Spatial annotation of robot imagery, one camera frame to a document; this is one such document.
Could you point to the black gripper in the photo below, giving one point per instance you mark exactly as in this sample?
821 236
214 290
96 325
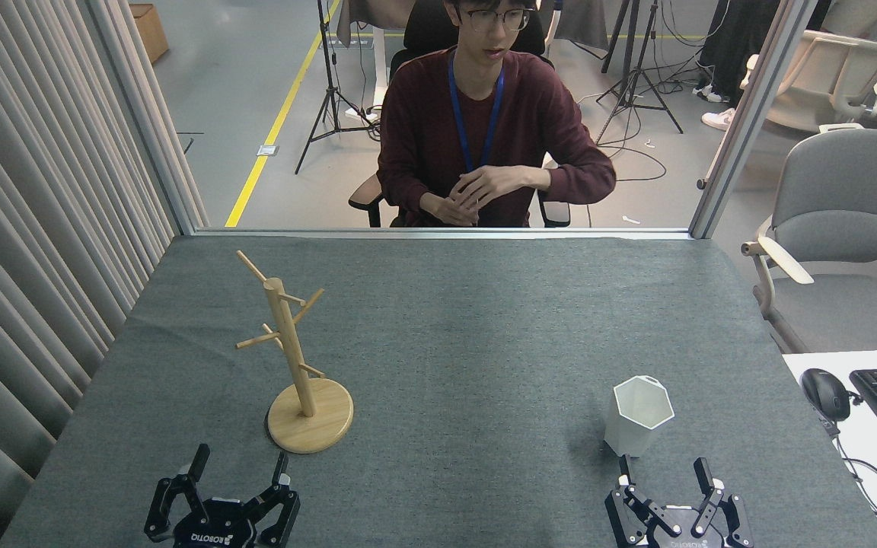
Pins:
214 525
680 533

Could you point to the white hexagonal cup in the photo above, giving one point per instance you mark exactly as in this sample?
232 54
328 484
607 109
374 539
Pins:
629 434

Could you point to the wooden cup storage rack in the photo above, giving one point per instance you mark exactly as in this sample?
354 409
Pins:
309 422

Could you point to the person's right hand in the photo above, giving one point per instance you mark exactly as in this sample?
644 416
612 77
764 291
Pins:
450 213

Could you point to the person's left hand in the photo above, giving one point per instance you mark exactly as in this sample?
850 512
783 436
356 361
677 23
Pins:
499 181

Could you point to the black computer mouse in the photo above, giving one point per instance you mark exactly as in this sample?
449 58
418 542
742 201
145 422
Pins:
825 392

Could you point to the grey felt table cover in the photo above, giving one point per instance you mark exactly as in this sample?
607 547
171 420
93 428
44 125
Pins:
484 342

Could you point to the black office chair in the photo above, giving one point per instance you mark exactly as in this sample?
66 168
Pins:
366 198

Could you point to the beige pleated curtain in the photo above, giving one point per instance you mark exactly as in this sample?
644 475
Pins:
27 228

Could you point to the silver floor outlet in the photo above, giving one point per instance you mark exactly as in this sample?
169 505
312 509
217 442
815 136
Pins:
267 150

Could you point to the grey office chair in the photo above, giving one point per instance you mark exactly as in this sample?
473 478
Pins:
842 190

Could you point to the black tripod stand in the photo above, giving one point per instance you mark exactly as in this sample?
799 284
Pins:
638 76
326 46

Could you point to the white office chair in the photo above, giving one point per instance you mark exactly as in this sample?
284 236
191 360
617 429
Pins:
827 68

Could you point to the brown cardboard box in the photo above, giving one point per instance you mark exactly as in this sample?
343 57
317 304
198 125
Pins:
149 30

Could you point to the standing person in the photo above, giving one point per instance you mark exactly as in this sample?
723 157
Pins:
735 46

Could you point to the black rimmed glasses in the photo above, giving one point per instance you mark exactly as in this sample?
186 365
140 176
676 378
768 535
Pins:
495 19

